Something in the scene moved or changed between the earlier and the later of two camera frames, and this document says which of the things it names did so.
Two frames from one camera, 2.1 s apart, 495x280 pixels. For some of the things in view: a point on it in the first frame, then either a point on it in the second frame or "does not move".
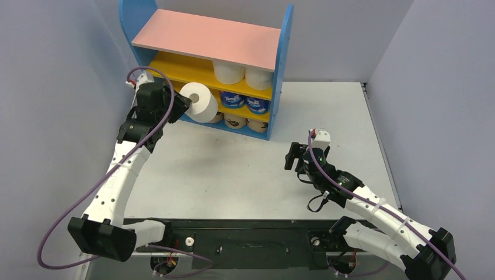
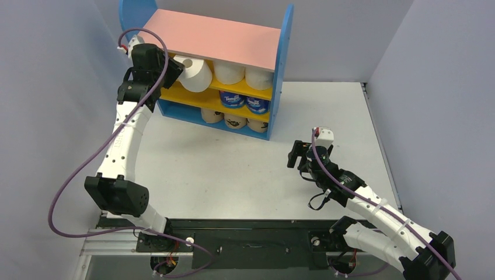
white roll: (204, 107) → (197, 75)
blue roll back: (232, 100) does not move
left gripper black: (181, 105) → (175, 69)
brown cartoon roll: (234, 121) does not move
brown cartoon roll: (219, 116) does not move
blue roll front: (258, 106) does not move
